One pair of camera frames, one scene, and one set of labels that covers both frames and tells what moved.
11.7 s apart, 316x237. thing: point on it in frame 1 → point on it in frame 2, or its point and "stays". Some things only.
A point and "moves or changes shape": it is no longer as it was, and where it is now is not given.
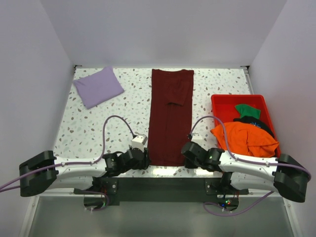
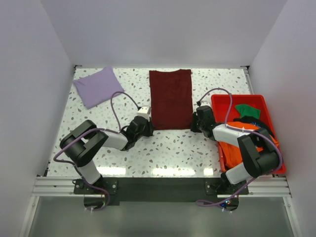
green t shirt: x=247 y=110 stays
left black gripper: x=145 y=162 → x=150 y=129
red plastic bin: x=223 y=105 stays
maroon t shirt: x=171 y=116 moves or changes shape
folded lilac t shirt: x=98 y=87 stays
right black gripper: x=188 y=165 → x=193 y=128
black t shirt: x=256 y=121 stays
